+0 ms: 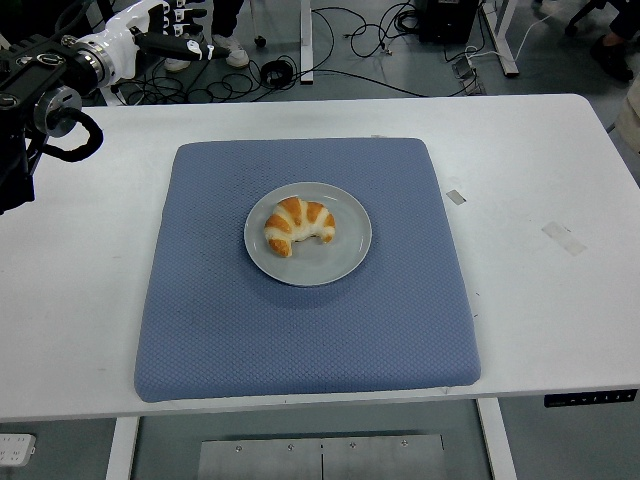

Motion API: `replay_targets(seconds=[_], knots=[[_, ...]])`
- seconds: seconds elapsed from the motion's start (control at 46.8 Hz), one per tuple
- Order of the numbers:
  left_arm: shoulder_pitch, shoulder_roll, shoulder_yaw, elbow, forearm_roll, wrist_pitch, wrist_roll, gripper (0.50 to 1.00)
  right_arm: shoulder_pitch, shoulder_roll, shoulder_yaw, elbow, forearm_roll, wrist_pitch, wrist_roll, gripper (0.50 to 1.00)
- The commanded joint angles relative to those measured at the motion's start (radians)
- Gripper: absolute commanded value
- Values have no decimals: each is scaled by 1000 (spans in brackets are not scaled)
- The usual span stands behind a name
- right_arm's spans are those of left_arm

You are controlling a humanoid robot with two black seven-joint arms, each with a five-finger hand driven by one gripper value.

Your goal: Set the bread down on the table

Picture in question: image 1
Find white power strip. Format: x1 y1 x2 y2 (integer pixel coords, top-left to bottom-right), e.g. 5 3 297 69
0 432 38 468

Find black table control panel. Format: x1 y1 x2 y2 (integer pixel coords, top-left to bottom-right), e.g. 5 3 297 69
543 388 640 409

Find grey metal plate with screws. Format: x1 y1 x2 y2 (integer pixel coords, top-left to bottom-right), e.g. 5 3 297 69
197 433 448 480

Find golden croissant bread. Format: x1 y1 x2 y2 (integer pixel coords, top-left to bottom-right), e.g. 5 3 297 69
263 196 337 259

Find black chair base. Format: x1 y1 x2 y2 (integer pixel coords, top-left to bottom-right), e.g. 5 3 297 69
564 0 610 37

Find coiled black cable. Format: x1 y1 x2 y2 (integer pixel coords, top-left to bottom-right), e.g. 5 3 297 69
260 58 298 87

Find tangled black floor cables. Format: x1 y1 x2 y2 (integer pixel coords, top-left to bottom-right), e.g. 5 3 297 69
117 58 430 105

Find blue quilted mat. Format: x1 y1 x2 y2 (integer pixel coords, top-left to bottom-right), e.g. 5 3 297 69
133 137 483 405

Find grey foot pedal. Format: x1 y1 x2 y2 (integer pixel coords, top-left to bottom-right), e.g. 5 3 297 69
451 56 487 96

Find black computer case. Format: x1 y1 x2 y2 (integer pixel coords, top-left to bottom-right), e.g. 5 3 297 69
418 0 477 44

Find large clear tape piece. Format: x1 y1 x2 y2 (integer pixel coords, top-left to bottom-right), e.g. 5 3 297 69
541 220 587 258

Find grey round plate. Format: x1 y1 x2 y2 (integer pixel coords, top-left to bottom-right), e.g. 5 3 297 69
243 181 374 288

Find white cable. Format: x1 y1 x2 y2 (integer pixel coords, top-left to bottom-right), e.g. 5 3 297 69
463 8 557 60

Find looped black cable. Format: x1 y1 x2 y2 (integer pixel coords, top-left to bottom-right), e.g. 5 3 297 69
348 0 422 57

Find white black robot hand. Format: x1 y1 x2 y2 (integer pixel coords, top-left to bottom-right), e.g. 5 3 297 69
99 0 232 85

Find white table leg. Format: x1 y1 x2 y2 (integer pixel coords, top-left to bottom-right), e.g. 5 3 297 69
474 398 519 480
104 416 141 480

